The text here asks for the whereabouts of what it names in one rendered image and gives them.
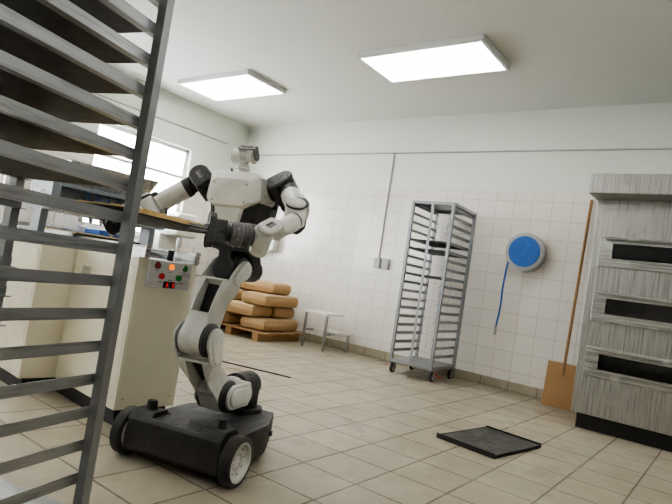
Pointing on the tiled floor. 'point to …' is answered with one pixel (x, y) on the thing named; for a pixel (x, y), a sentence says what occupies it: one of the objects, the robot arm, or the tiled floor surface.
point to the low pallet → (261, 333)
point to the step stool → (324, 328)
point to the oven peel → (557, 397)
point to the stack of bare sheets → (490, 441)
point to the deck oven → (628, 313)
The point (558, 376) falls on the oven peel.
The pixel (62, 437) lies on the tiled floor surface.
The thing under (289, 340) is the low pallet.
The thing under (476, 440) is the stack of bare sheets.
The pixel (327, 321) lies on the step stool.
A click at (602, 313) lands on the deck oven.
